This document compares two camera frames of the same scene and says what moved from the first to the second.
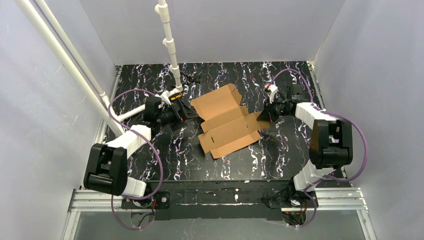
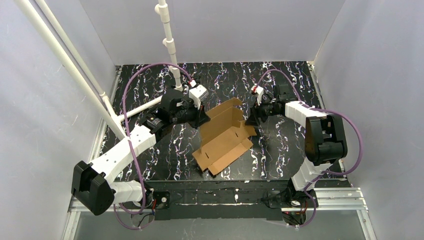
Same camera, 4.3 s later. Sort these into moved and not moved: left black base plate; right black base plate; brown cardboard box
Moved: brown cardboard box
Not moved: left black base plate; right black base plate
